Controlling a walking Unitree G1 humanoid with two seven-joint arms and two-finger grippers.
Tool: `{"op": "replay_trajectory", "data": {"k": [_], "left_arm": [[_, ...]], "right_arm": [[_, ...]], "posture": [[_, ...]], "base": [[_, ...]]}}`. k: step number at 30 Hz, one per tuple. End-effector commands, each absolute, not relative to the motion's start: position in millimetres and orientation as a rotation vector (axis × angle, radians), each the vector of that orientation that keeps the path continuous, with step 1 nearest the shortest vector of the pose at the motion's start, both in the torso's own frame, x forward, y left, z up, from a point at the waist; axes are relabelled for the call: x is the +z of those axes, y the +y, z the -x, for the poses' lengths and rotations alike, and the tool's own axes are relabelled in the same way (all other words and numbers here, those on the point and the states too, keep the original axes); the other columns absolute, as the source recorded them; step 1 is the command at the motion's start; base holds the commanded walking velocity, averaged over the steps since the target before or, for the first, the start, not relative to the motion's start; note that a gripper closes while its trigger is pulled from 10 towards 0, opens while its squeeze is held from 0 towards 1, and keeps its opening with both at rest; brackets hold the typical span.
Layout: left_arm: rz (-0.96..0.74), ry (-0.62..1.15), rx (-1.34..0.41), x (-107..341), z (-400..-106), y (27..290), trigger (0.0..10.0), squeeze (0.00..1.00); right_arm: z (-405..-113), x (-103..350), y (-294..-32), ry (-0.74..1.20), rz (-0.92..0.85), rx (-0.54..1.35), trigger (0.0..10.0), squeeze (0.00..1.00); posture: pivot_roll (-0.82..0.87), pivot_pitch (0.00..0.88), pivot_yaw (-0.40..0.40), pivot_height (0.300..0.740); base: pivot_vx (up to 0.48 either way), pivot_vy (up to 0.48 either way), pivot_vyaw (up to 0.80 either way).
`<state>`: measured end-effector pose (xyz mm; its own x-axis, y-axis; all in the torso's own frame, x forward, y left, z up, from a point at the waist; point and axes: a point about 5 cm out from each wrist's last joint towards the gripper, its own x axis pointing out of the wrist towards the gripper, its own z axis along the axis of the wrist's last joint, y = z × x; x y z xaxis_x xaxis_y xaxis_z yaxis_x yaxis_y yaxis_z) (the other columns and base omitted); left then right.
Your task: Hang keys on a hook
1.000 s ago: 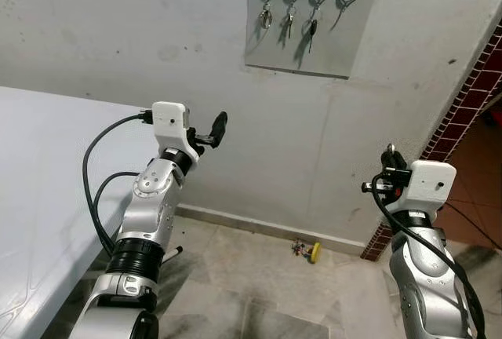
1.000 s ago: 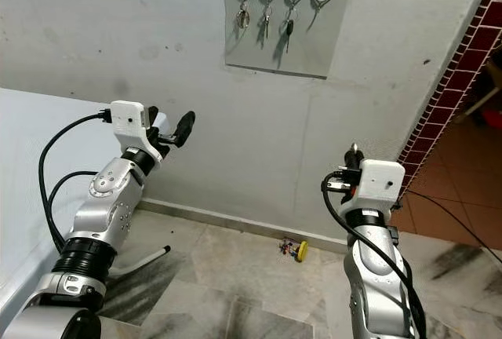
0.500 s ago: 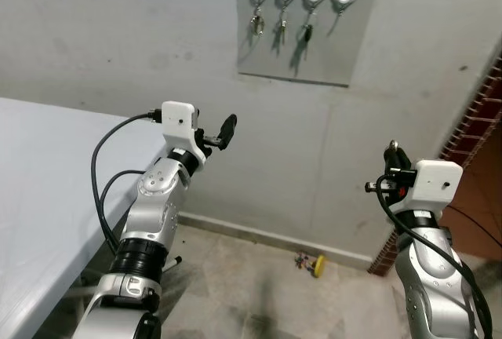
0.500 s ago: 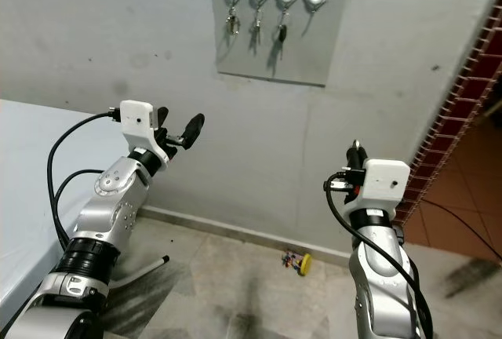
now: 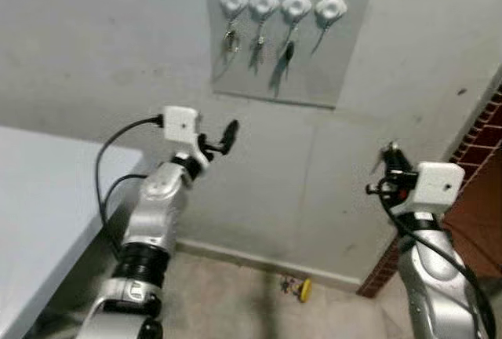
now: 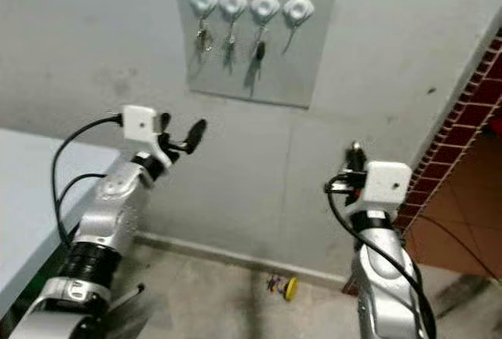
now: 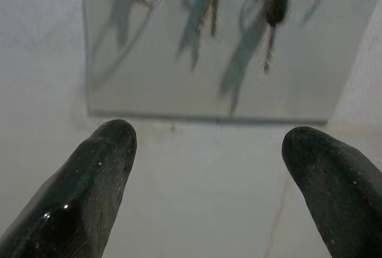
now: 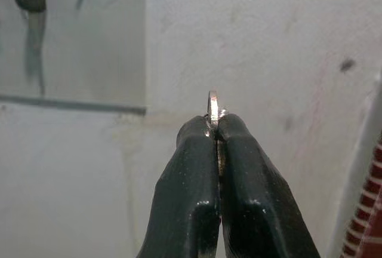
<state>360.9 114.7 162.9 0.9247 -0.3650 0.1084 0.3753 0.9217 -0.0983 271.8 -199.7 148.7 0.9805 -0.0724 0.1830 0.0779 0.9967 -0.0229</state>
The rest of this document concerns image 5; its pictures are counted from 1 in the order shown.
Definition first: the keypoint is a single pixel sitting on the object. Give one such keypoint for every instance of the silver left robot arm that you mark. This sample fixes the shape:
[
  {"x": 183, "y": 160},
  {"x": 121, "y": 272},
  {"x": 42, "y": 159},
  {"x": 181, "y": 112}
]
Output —
[{"x": 153, "y": 221}]

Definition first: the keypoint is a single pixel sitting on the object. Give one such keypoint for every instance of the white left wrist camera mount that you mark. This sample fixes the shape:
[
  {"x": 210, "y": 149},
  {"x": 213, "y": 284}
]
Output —
[{"x": 180, "y": 125}]

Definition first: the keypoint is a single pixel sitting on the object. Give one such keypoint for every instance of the small yellow wheeled toy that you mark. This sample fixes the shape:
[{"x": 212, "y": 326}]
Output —
[{"x": 303, "y": 289}]

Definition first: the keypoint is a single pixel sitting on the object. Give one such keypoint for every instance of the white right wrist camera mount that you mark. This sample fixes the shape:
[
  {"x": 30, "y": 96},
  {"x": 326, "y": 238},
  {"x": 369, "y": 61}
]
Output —
[{"x": 435, "y": 186}]

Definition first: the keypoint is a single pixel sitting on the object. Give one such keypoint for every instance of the hanging silver key bunch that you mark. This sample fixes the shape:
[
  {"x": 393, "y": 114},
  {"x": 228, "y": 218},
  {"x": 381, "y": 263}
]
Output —
[{"x": 230, "y": 38}]

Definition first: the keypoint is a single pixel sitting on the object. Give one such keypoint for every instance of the hanging black key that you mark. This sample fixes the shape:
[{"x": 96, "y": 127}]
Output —
[{"x": 289, "y": 50}]

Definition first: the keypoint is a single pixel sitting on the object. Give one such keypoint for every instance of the grey wall board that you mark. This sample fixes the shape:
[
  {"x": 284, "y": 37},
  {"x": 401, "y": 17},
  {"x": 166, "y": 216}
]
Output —
[{"x": 345, "y": 64}]

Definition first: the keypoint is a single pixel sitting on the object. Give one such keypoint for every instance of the small hanging silver key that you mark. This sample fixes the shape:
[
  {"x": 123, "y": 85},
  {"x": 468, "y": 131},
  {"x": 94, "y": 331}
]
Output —
[{"x": 260, "y": 34}]

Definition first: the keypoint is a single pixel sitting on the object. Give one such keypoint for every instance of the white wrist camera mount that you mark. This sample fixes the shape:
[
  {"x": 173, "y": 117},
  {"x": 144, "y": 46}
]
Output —
[
  {"x": 180, "y": 125},
  {"x": 435, "y": 186}
]

